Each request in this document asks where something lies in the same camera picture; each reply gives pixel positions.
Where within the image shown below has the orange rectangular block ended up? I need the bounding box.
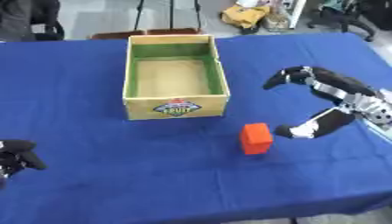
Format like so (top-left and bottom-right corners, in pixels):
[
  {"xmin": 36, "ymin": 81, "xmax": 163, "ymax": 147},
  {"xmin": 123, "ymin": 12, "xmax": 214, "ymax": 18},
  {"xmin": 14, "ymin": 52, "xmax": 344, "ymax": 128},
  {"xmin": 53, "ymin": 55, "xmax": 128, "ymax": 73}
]
[{"xmin": 239, "ymin": 122, "xmax": 275, "ymax": 156}]

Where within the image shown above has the person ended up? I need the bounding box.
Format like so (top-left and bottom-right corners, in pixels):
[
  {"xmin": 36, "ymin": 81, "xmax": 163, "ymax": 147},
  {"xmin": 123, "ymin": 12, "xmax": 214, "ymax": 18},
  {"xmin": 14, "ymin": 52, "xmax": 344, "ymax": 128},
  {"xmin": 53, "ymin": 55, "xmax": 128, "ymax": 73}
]
[{"xmin": 0, "ymin": 0, "xmax": 67, "ymax": 43}]

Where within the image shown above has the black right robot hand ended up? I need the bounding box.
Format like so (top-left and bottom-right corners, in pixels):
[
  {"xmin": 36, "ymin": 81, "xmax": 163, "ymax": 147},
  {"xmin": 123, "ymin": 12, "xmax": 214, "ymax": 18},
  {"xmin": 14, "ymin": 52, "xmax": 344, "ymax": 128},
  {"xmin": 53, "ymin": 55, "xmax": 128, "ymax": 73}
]
[{"xmin": 262, "ymin": 66, "xmax": 392, "ymax": 140}]

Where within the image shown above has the black tripod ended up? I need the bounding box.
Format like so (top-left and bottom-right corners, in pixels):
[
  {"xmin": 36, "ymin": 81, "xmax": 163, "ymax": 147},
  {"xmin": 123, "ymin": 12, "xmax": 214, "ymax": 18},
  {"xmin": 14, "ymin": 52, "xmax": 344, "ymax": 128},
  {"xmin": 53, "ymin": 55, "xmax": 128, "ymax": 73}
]
[{"xmin": 131, "ymin": 0, "xmax": 204, "ymax": 32}]

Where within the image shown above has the black office chair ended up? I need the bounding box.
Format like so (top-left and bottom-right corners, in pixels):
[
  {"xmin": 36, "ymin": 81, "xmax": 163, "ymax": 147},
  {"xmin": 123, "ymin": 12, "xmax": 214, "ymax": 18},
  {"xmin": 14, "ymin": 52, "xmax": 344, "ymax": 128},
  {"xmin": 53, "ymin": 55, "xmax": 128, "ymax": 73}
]
[{"xmin": 306, "ymin": 0, "xmax": 392, "ymax": 43}]

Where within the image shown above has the brown wooden board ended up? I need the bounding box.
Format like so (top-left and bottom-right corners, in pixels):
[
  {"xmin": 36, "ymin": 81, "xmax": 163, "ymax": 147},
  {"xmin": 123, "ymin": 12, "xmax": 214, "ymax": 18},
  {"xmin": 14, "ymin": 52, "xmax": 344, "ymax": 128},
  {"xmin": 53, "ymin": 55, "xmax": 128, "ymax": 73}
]
[{"xmin": 88, "ymin": 27, "xmax": 204, "ymax": 40}]

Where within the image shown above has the yellow bag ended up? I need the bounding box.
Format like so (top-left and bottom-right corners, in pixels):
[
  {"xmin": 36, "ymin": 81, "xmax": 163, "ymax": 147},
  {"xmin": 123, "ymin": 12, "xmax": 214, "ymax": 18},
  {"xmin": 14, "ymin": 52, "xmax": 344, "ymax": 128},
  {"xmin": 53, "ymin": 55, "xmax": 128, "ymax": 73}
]
[{"xmin": 219, "ymin": 4, "xmax": 273, "ymax": 30}]

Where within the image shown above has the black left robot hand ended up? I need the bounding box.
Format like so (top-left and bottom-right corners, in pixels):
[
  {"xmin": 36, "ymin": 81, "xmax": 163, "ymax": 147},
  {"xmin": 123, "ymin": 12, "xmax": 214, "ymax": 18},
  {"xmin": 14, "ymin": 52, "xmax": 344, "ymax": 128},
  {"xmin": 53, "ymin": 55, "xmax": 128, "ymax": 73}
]
[{"xmin": 0, "ymin": 139, "xmax": 49, "ymax": 190}]

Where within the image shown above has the tan cardboard box green inside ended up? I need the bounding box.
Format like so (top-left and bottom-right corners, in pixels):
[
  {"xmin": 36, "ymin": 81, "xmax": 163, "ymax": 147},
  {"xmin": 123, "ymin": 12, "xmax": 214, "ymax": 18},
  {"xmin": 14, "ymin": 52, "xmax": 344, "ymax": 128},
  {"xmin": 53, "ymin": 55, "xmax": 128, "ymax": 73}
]
[{"xmin": 121, "ymin": 34, "xmax": 232, "ymax": 121}]

